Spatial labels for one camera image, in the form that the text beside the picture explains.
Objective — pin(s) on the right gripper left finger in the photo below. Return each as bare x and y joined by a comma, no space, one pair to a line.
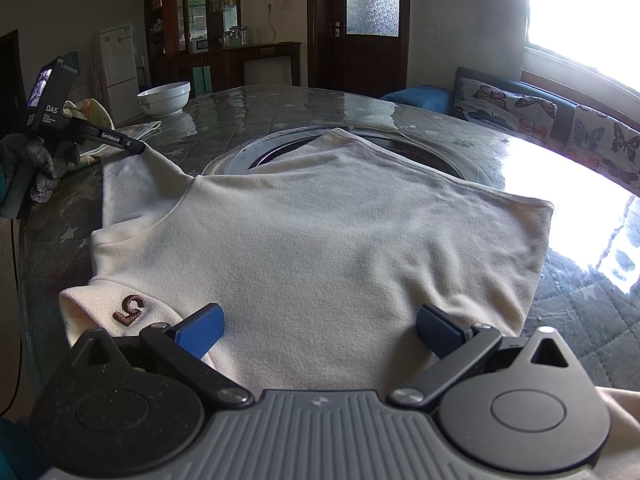
177,352

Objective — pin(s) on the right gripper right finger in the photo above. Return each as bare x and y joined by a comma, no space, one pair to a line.
460,350

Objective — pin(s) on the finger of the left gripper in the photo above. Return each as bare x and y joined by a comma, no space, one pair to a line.
79,131

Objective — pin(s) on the cream sweatshirt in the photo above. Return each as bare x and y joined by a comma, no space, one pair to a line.
319,259

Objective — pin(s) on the gloved left hand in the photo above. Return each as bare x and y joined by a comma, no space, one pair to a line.
19,150

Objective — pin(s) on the white ceramic bowl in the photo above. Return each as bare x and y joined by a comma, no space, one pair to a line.
165,100

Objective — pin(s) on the white refrigerator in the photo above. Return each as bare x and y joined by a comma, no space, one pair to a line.
118,71

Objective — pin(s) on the dark wooden display cabinet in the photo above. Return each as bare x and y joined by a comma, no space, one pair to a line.
186,40

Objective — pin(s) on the dark wooden side counter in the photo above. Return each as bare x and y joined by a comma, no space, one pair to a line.
277,63

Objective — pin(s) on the left butterfly cushion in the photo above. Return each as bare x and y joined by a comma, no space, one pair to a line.
530,118

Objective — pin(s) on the butterfly cushion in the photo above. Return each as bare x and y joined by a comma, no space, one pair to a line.
606,146
530,118

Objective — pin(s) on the blue sofa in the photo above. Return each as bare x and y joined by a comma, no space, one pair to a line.
440,100

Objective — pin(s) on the right butterfly cushion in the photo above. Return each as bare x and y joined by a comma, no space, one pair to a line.
606,146

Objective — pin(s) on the dark wooden door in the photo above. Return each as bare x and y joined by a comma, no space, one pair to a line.
358,46

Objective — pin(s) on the window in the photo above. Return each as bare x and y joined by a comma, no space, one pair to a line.
586,43

